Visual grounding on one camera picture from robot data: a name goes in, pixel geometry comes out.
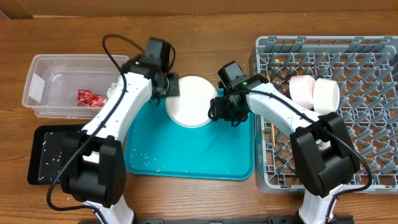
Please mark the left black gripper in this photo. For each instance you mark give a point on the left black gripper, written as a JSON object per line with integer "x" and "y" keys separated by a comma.
{"x": 173, "y": 88}

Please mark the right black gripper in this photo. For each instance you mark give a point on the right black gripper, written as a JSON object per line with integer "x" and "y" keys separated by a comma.
{"x": 218, "y": 111}

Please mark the white plate with peanuts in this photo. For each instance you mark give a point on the white plate with peanuts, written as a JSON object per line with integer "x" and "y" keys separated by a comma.
{"x": 190, "y": 108}

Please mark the wooden chopstick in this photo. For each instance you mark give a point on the wooden chopstick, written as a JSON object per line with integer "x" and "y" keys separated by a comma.
{"x": 273, "y": 134}

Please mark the white tissue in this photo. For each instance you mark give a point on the white tissue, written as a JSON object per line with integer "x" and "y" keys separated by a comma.
{"x": 111, "y": 89}

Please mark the red snack wrapper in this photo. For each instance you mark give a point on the red snack wrapper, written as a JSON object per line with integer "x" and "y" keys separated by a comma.
{"x": 87, "y": 98}

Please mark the white bowl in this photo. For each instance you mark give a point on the white bowl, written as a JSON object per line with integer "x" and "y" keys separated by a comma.
{"x": 326, "y": 96}

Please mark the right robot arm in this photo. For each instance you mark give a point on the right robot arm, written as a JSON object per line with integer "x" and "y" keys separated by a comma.
{"x": 324, "y": 156}

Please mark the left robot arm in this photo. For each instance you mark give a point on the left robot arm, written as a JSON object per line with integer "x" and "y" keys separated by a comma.
{"x": 93, "y": 169}

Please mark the grey dishwasher rack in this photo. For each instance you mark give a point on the grey dishwasher rack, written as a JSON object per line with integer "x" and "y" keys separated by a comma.
{"x": 365, "y": 68}

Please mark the teal serving tray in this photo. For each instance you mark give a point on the teal serving tray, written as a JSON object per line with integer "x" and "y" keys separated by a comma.
{"x": 156, "y": 145}

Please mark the clear plastic storage bin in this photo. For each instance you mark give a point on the clear plastic storage bin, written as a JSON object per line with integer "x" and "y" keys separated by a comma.
{"x": 53, "y": 80}

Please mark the black plastic tray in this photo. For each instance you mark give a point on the black plastic tray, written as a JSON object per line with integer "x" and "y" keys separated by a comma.
{"x": 45, "y": 158}

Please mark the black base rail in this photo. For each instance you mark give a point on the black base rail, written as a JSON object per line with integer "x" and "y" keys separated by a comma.
{"x": 284, "y": 219}

